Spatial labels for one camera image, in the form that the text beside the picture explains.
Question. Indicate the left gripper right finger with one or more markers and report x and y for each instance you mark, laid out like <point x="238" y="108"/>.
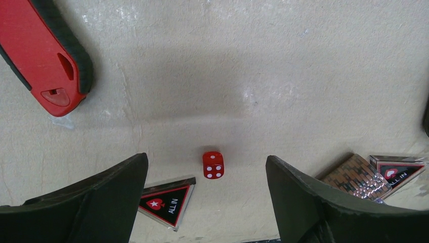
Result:
<point x="308" y="210"/>

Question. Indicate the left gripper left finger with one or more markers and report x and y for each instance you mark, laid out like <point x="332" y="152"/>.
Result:
<point x="100" y="208"/>

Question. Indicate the red black utility knife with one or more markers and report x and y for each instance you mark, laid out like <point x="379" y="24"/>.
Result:
<point x="45" y="55"/>

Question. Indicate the all-in triangle button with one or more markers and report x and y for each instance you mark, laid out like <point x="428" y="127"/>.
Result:
<point x="398" y="170"/>
<point x="166" y="203"/>

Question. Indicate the purple poker chip stack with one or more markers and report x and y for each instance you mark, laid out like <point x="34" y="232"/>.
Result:
<point x="379" y="201"/>

